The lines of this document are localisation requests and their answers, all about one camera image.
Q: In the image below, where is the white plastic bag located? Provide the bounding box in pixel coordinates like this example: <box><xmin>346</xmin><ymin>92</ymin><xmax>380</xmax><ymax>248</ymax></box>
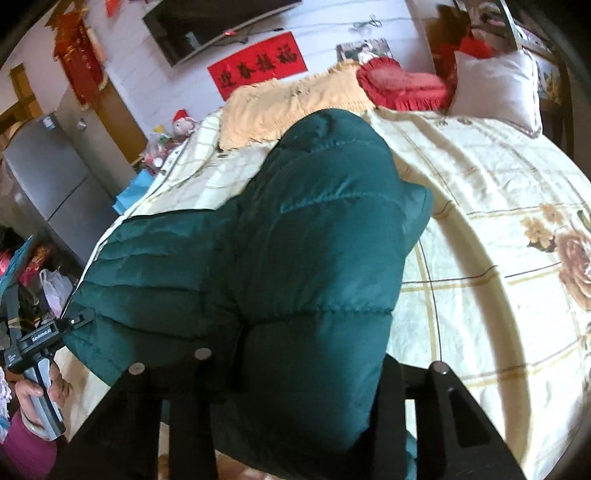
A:
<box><xmin>39</xmin><ymin>269</ymin><xmax>74</xmax><ymax>318</ymax></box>

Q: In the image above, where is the magenta sleeve forearm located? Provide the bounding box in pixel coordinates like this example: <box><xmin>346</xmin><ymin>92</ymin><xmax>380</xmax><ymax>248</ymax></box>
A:
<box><xmin>1</xmin><ymin>411</ymin><xmax>60</xmax><ymax>479</ymax></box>

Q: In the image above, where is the wooden chair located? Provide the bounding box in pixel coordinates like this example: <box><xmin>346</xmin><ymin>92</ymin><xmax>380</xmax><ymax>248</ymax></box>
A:
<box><xmin>416</xmin><ymin>1</ymin><xmax>575</xmax><ymax>157</ymax></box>

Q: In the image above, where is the red Chinese banner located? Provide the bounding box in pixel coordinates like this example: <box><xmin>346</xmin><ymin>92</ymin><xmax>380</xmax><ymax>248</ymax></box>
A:
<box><xmin>207</xmin><ymin>32</ymin><xmax>308</xmax><ymax>101</ymax></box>

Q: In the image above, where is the person's left hand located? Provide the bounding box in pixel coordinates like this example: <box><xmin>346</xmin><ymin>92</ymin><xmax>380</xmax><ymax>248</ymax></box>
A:
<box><xmin>15</xmin><ymin>362</ymin><xmax>73</xmax><ymax>427</ymax></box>

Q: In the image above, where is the framed photo on headboard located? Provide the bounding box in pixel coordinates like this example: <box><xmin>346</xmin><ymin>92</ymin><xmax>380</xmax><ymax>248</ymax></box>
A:
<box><xmin>335</xmin><ymin>38</ymin><xmax>393</xmax><ymax>65</ymax></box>

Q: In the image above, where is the grey refrigerator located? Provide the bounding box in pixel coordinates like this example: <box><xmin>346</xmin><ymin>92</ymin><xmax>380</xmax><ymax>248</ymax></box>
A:
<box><xmin>3</xmin><ymin>113</ymin><xmax>116</xmax><ymax>265</ymax></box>

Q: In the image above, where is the peach ruffled pillow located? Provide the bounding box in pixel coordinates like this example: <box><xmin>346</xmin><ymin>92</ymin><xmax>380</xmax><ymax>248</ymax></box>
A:
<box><xmin>219</xmin><ymin>60</ymin><xmax>375</xmax><ymax>150</ymax></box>

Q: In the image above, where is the pig plush toy red hat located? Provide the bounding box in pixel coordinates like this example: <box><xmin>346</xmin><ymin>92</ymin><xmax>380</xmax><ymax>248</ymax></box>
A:
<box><xmin>172</xmin><ymin>109</ymin><xmax>197</xmax><ymax>140</ymax></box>

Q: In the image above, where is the red hanging knot decoration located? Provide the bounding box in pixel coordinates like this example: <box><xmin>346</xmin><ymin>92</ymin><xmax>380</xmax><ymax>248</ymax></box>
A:
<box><xmin>46</xmin><ymin>1</ymin><xmax>108</xmax><ymax>110</ymax></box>

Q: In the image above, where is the red heart-shaped cushion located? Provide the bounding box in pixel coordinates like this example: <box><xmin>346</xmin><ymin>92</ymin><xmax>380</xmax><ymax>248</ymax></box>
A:
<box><xmin>356</xmin><ymin>57</ymin><xmax>454</xmax><ymax>111</ymax></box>

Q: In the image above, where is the dark green quilted jacket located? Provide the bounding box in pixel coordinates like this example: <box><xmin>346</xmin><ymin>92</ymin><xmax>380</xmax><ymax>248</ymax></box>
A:
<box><xmin>65</xmin><ymin>109</ymin><xmax>433</xmax><ymax>479</ymax></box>

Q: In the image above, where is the white square pillow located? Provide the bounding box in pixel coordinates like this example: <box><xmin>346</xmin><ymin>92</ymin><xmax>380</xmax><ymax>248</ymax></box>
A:
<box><xmin>448</xmin><ymin>50</ymin><xmax>543</xmax><ymax>138</ymax></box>

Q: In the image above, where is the wall-mounted black television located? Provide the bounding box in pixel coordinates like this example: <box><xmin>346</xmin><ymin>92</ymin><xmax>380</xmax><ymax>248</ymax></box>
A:
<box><xmin>142</xmin><ymin>0</ymin><xmax>301</xmax><ymax>66</ymax></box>

